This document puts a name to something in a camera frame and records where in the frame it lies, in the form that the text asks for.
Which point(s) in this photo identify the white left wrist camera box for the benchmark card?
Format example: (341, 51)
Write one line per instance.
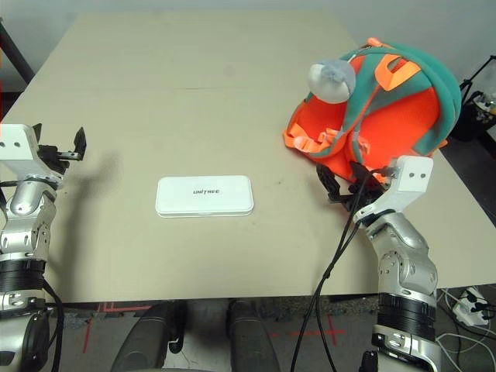
(17, 149)

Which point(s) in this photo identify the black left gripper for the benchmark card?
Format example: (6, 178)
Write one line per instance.
(50, 155)

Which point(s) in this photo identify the white Unitree pencil case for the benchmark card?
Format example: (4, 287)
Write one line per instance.
(203, 195)

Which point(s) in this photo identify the black tripod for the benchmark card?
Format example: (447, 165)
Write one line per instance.
(465, 82)

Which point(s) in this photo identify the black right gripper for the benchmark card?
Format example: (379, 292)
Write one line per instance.
(372, 186)

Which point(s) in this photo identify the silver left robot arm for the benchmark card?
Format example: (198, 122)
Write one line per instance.
(23, 217)

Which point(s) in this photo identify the grey robot left leg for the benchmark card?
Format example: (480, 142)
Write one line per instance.
(147, 341)

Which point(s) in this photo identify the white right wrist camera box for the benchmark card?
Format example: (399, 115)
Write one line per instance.
(412, 174)

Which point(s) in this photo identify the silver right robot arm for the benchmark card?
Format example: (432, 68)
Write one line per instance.
(403, 248)

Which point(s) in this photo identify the grey robot right leg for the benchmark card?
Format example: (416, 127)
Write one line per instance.
(252, 341)

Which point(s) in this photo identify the orange and teal backpack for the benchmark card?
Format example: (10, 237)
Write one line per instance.
(391, 124)

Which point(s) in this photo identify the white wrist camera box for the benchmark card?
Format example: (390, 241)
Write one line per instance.
(412, 174)
(17, 149)

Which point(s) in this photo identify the black round bin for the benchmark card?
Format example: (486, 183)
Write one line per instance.
(470, 120)

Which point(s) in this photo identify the grey robot leg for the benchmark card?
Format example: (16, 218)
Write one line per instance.
(252, 341)
(147, 341)

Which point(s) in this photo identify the white power strip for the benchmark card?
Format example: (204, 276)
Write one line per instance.
(470, 310)

